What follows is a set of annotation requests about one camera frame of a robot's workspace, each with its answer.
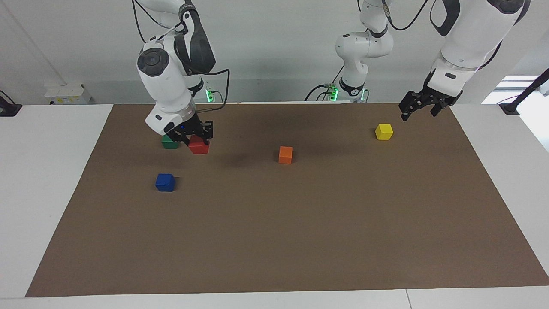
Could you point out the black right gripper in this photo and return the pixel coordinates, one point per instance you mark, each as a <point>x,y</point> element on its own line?
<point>191,126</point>

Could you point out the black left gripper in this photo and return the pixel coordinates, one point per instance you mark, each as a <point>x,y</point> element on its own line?
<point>431,98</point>

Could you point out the red cube block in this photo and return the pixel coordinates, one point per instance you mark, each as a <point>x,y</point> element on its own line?
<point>198,148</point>

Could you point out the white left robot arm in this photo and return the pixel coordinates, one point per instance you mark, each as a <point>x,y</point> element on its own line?
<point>364,47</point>

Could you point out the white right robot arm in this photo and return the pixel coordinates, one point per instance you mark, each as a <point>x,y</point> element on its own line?
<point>165,81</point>

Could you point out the green cube block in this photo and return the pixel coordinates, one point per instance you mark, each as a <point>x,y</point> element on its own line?
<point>168,145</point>

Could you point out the yellow cube block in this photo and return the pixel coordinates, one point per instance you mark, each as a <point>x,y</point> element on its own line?
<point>384,132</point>

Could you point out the blue cube block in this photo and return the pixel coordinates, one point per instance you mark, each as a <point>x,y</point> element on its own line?
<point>165,183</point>

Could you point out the orange cube block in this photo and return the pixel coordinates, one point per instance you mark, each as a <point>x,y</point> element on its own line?
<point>285,155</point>

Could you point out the black stand with pole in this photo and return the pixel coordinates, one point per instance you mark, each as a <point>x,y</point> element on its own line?
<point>510,107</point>

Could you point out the brown table mat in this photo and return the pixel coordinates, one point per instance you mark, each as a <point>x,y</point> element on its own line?
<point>274,231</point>

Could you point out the white power strip box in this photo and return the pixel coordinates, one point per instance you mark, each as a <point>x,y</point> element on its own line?
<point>66,94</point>

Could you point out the black table clamp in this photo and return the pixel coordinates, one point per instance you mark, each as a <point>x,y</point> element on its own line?
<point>8,109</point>

